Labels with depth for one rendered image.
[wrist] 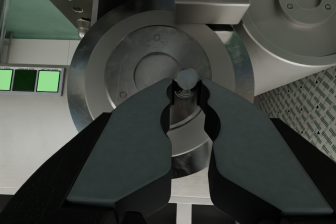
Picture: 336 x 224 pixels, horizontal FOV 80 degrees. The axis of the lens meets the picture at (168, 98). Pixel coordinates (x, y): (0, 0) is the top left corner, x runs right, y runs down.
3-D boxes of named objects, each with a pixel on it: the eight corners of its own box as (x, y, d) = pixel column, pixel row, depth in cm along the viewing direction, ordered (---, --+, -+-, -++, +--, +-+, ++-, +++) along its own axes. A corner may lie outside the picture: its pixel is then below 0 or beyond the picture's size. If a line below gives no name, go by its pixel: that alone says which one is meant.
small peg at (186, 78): (169, 75, 11) (191, 62, 11) (170, 85, 14) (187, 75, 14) (182, 97, 11) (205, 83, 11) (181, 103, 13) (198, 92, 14)
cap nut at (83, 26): (88, 19, 50) (87, 36, 49) (94, 26, 54) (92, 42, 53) (74, 19, 50) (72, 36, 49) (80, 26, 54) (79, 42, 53)
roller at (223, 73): (234, 9, 16) (237, 160, 14) (197, 82, 42) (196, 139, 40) (90, 8, 16) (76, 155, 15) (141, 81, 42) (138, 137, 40)
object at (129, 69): (137, 6, 15) (231, 53, 14) (142, 20, 17) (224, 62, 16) (82, 96, 14) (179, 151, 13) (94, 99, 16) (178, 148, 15)
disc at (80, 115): (252, -5, 17) (258, 184, 15) (249, -1, 17) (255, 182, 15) (75, -6, 17) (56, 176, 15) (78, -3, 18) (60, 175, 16)
